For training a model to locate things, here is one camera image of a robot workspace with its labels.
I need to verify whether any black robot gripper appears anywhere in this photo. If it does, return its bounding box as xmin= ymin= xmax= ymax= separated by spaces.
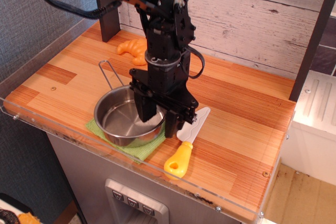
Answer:
xmin=130 ymin=58 xmax=198 ymax=138

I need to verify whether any stainless steel pot bowl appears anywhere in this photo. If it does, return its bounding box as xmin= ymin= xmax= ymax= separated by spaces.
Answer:
xmin=93 ymin=60 xmax=167 ymax=148

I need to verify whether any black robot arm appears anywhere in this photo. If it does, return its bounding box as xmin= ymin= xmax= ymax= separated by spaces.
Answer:
xmin=115 ymin=0 xmax=199 ymax=138

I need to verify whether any green cloth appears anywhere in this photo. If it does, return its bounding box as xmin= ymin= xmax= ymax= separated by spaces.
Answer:
xmin=86 ymin=119 xmax=166 ymax=161

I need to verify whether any orange toy croissant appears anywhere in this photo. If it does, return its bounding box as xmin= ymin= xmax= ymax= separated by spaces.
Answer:
xmin=117 ymin=39 xmax=147 ymax=66

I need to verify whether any grey toy fridge cabinet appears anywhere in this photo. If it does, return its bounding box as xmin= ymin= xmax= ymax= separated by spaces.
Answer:
xmin=47 ymin=134 xmax=237 ymax=223

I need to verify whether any silver dispenser button panel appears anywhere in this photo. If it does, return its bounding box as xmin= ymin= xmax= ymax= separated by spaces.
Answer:
xmin=105 ymin=179 xmax=170 ymax=223

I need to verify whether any clear acrylic left guard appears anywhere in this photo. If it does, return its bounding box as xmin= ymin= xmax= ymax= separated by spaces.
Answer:
xmin=1 ymin=19 xmax=96 ymax=98

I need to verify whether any clear acrylic guard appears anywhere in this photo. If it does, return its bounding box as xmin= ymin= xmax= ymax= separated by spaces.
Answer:
xmin=1 ymin=19 xmax=96 ymax=98
xmin=1 ymin=96 xmax=276 ymax=223

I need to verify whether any clear acrylic front guard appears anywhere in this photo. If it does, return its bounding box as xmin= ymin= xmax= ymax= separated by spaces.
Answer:
xmin=1 ymin=96 xmax=276 ymax=223

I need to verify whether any white toy sink unit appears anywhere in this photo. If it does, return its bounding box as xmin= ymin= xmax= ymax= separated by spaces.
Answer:
xmin=280 ymin=71 xmax=335 ymax=185

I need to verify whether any orange object bottom left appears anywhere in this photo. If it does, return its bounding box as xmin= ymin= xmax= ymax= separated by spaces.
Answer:
xmin=18 ymin=212 xmax=41 ymax=224

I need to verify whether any toy knife yellow handle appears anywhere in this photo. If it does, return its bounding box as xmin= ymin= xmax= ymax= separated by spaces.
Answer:
xmin=164 ymin=107 xmax=211 ymax=180

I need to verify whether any dark right shelf post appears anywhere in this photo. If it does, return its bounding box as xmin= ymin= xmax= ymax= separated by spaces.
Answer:
xmin=289 ymin=0 xmax=335 ymax=102

